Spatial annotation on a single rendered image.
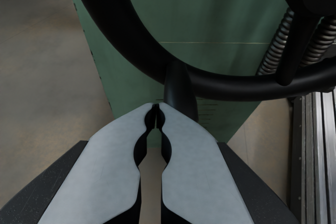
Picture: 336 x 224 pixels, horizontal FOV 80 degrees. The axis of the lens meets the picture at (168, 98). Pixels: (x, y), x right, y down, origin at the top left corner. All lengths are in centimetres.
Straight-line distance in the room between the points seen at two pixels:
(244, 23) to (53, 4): 148
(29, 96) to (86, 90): 27
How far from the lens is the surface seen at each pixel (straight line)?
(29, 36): 151
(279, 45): 28
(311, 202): 82
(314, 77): 24
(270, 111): 114
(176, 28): 38
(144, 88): 51
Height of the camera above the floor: 85
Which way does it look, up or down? 57 degrees down
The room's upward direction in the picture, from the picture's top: 6 degrees clockwise
